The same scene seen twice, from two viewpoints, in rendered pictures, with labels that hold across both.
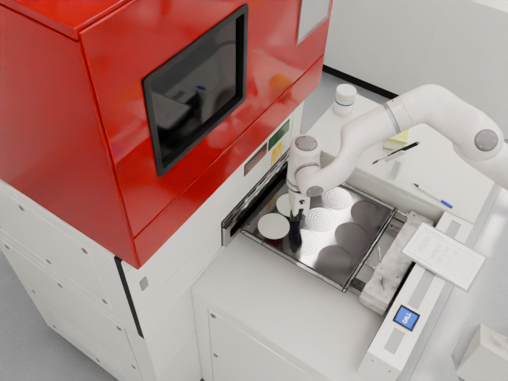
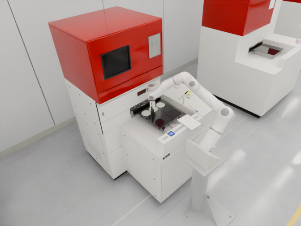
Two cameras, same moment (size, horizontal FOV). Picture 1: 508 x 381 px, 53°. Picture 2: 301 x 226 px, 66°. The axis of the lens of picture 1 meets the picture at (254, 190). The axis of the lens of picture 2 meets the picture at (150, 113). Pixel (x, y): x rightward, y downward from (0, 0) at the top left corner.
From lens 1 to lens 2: 1.23 m
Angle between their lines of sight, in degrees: 18
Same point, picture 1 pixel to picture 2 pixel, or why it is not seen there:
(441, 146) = not seen: hidden behind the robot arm
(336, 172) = (156, 92)
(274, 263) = (144, 123)
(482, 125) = (191, 80)
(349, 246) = (165, 119)
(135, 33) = (98, 45)
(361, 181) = (176, 105)
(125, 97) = (96, 57)
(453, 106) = (187, 76)
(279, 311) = (141, 134)
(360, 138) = (165, 84)
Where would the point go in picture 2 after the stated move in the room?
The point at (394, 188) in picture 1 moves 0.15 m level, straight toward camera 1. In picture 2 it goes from (183, 106) to (175, 113)
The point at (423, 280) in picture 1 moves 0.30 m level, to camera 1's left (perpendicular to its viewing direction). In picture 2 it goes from (180, 127) to (151, 122)
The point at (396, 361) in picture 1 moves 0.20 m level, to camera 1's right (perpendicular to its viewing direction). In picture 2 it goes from (163, 141) to (185, 145)
